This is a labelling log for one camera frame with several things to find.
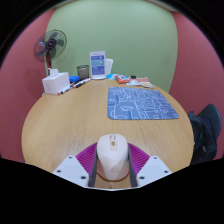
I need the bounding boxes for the black backpack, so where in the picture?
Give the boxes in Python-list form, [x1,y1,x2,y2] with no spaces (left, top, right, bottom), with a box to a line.
[187,110,210,165]

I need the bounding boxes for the cream computer mouse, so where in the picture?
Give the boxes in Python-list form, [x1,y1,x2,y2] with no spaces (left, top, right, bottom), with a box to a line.
[95,133,130,181]

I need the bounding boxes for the blue patterned mouse pad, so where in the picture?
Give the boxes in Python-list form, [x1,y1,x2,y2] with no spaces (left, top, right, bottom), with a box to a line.
[106,86,180,121]

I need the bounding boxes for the small blue box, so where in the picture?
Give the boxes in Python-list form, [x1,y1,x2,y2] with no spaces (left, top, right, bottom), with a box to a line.
[68,75,81,85]

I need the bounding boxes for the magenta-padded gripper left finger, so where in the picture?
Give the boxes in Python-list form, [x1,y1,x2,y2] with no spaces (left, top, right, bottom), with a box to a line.
[52,142,100,188]

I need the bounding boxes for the black marker pen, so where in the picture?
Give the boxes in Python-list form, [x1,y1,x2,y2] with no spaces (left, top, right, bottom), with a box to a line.
[75,77,92,89]
[69,79,85,89]

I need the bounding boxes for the red-capped white marker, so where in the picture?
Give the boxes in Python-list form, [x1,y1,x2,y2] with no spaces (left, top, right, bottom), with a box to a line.
[56,85,73,96]

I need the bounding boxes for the black plastic chair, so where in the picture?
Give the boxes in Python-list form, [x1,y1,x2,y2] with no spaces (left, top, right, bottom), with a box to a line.
[187,103,223,166]

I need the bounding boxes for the white tissue box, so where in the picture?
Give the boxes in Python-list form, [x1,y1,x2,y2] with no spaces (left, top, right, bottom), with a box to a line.
[41,68,71,96]

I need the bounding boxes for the light blue packet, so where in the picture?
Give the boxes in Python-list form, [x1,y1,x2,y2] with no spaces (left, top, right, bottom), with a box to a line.
[105,73,120,81]

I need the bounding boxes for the dark mesh pen cup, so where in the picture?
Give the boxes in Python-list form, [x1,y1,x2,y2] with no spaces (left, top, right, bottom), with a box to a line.
[76,64,91,81]

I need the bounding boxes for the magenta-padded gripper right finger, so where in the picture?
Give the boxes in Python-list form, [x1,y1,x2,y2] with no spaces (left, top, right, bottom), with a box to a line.
[127,142,174,188]

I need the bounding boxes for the black standing fan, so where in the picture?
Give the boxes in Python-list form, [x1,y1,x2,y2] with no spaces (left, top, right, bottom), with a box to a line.
[33,28,68,72]

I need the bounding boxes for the clear plastic snack packet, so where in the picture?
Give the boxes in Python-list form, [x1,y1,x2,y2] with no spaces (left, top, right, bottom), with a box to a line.
[126,78,141,87]

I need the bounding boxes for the yellow and orange snack packet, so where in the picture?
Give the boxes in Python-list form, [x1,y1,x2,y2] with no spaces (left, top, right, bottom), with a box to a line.
[134,76,155,90]

